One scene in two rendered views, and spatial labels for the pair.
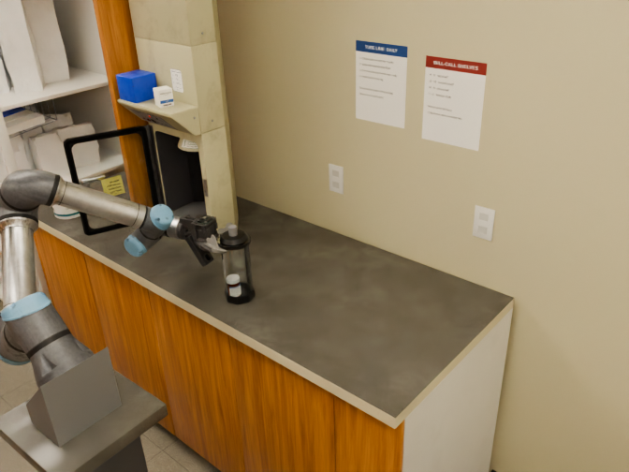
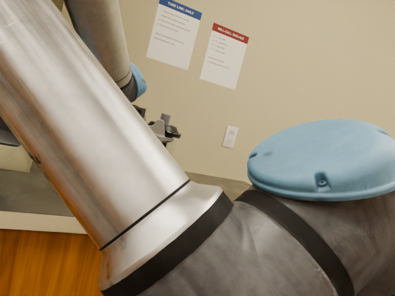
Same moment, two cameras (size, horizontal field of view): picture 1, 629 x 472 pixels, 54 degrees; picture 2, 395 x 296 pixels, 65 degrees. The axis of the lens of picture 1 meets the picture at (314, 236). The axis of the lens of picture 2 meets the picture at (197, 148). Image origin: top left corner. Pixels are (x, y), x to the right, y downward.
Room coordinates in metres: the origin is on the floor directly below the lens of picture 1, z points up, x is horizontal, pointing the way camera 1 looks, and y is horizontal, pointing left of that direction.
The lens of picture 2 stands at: (1.31, 1.04, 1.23)
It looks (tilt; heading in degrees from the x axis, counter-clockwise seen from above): 6 degrees down; 292
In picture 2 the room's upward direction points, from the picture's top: 15 degrees clockwise
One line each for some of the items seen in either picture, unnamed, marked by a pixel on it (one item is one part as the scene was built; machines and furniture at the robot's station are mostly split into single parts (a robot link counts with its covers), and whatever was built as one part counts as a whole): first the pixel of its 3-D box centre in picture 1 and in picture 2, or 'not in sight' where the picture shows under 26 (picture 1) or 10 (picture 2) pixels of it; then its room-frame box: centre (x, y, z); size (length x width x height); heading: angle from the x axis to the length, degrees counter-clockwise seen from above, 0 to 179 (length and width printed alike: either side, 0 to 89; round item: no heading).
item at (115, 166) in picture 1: (114, 181); not in sight; (2.20, 0.77, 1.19); 0.30 x 0.01 x 0.40; 117
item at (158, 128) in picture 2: (214, 243); (158, 130); (1.72, 0.32, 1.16); 0.09 x 0.03 x 0.06; 38
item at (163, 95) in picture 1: (163, 96); not in sight; (2.11, 0.51, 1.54); 0.05 x 0.05 x 0.06; 34
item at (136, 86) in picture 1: (137, 85); not in sight; (2.21, 0.62, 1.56); 0.10 x 0.10 x 0.09; 48
